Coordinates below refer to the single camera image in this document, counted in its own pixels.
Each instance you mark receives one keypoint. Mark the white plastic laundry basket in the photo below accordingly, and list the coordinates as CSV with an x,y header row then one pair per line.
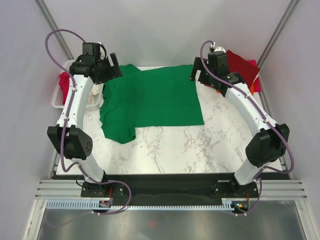
x,y
57,97

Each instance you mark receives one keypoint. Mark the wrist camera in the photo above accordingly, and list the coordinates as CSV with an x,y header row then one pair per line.
x,y
214,48
93,49

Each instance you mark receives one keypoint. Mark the green t-shirt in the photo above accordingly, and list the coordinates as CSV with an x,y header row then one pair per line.
x,y
160,97

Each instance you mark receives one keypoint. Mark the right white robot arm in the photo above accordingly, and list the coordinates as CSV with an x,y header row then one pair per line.
x,y
269,139

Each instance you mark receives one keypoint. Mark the aluminium corner post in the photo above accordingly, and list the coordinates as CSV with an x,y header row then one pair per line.
x,y
42,6
291,7

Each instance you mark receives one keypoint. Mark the white slotted cable duct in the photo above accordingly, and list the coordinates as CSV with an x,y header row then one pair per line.
x,y
100,205

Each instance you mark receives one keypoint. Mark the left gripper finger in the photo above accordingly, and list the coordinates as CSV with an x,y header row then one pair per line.
x,y
116,72
114,60

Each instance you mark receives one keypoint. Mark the right aluminium corner post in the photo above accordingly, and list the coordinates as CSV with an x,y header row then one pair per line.
x,y
291,7

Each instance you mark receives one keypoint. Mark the crumpled white t-shirt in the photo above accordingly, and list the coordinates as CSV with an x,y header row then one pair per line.
x,y
95,94

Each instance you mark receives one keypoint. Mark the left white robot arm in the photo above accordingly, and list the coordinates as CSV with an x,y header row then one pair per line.
x,y
67,135

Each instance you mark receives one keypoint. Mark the folded pink t-shirt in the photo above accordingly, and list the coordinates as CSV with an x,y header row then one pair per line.
x,y
256,81

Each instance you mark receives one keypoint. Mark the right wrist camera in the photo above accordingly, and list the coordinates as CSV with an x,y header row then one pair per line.
x,y
214,48

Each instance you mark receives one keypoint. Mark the left aluminium corner post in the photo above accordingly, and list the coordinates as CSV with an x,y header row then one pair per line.
x,y
42,6

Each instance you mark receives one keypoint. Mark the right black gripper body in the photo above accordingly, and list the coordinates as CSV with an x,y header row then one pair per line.
x,y
205,77

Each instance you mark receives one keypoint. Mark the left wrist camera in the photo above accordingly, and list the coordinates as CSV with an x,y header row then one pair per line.
x,y
93,49

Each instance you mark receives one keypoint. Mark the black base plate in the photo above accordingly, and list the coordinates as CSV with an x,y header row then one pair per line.
x,y
169,189

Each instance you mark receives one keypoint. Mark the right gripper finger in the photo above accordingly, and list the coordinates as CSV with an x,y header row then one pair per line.
x,y
197,65
193,73

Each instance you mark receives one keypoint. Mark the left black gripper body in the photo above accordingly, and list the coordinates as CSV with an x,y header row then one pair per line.
x,y
106,73

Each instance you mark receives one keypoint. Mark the folded orange t-shirt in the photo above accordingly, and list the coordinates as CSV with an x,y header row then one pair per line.
x,y
251,89

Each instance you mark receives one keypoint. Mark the folded dark red t-shirt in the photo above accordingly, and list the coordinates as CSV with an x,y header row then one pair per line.
x,y
247,69

